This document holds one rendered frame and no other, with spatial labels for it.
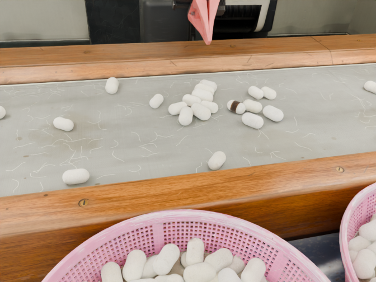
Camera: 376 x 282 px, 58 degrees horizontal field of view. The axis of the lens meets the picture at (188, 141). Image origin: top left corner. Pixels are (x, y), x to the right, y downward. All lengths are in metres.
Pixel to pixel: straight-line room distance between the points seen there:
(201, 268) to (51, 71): 0.46
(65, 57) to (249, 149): 0.39
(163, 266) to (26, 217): 0.14
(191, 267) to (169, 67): 0.42
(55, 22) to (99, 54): 1.95
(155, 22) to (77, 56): 0.75
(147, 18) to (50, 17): 1.33
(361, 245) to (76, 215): 0.30
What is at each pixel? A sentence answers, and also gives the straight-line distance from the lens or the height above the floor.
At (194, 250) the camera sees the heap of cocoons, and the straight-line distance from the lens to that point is 0.35.
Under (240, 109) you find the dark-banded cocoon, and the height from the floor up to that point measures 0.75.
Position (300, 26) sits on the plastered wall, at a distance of 3.00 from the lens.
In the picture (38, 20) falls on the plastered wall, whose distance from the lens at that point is 2.66.
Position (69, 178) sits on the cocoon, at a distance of 0.42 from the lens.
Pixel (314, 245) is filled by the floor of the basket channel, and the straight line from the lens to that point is 0.48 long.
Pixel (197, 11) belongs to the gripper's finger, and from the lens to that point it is 0.64.
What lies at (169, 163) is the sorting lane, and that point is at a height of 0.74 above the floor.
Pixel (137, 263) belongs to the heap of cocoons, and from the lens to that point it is 0.34.
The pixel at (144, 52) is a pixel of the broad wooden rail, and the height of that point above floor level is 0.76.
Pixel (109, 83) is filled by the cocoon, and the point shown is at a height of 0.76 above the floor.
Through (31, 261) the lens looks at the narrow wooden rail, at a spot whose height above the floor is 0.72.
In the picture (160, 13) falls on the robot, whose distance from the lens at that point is 1.40.
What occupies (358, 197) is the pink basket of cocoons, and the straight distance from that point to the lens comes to 0.42.
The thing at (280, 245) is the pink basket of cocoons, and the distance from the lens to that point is 0.34.
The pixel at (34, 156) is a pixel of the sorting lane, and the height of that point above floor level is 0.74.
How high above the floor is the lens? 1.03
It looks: 37 degrees down
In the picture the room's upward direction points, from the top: 3 degrees clockwise
